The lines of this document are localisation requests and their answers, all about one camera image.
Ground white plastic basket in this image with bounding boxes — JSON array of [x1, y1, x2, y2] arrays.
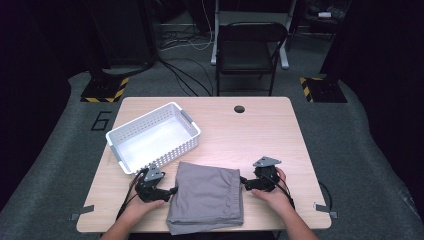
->
[[105, 101, 202, 176]]

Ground dark cabinet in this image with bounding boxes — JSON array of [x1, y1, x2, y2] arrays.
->
[[86, 0, 158, 69]]

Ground person's right hand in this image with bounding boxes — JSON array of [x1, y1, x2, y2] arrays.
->
[[251, 167, 296, 219]]

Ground black folding chair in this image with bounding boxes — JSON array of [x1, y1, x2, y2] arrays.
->
[[215, 21, 290, 98], [210, 0, 298, 70]]

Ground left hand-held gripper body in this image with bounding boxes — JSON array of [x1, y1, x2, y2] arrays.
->
[[134, 163, 169, 203]]

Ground grey floor mat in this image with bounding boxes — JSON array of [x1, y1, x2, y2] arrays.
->
[[0, 71, 424, 240]]

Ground striped black stand base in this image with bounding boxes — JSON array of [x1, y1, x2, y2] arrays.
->
[[80, 75, 130, 104], [299, 76, 348, 104]]

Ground person's left hand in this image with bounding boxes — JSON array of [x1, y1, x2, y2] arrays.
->
[[123, 192, 167, 225]]

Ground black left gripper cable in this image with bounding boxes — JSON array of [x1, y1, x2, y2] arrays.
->
[[115, 169, 149, 222]]

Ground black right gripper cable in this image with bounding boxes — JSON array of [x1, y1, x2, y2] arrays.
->
[[259, 171, 296, 210]]

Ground white floor cable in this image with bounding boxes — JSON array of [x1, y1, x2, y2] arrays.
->
[[159, 0, 214, 52]]

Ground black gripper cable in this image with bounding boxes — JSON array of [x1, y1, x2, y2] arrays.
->
[[259, 171, 296, 210], [115, 169, 149, 222]]

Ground grey pants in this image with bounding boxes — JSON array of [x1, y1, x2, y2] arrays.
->
[[165, 161, 245, 236]]

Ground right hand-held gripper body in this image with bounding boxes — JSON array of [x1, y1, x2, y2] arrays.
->
[[252, 155, 282, 193]]

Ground black cable at table edge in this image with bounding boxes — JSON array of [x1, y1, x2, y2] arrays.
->
[[318, 181, 334, 213]]

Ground black floor cables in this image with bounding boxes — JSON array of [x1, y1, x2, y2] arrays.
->
[[158, 58, 214, 98]]

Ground grey tape strip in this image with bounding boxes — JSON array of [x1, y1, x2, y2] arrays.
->
[[69, 204, 95, 222], [313, 201, 339, 220]]

